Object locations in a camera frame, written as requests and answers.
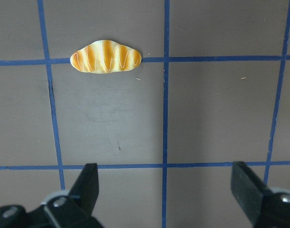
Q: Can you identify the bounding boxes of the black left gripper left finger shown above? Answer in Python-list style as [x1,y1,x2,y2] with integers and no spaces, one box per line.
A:
[44,163,99,228]

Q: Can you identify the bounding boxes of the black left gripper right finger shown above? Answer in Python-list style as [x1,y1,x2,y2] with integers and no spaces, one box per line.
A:
[231,161,290,228]

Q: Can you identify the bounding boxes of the toy croissant bread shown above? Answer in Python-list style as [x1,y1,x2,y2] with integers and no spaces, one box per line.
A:
[70,40,142,74]

